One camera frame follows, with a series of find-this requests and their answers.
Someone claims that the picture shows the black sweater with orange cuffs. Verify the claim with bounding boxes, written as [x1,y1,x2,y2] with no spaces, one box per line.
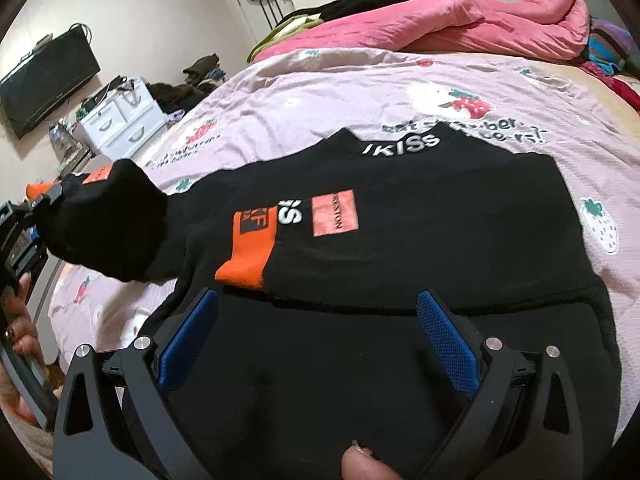
[36,124,620,479]

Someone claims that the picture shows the black wall television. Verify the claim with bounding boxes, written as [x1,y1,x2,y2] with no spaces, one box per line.
[1,24,101,139]

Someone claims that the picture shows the left hand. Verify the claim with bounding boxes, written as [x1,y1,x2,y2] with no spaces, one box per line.
[1,273,44,427]

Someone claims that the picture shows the striped colourful pillow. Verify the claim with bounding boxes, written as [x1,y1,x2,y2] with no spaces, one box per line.
[582,18,634,75]

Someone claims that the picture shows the grey headboard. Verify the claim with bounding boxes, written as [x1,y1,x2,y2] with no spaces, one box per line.
[585,0,627,29]

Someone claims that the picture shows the pink quilt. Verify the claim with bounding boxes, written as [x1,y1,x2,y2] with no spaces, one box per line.
[255,0,590,62]

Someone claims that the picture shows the red patterned cloth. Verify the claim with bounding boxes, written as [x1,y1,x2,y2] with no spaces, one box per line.
[574,60,640,113]

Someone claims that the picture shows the right hand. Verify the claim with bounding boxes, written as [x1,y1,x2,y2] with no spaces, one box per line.
[341,440,401,480]

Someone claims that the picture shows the dark clothes pile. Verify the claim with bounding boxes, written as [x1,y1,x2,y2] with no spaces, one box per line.
[145,53,226,115]

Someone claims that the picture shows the white drawer cabinet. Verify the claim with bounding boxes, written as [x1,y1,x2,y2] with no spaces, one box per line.
[74,78,166,160]

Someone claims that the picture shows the lilac strawberry print bedsheet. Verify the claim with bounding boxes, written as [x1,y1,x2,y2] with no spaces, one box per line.
[46,46,640,441]

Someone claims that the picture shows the black garment on bed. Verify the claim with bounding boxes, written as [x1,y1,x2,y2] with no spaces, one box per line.
[279,0,411,25]

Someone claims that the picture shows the green blanket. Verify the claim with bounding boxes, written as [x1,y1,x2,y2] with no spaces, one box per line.
[246,14,323,64]

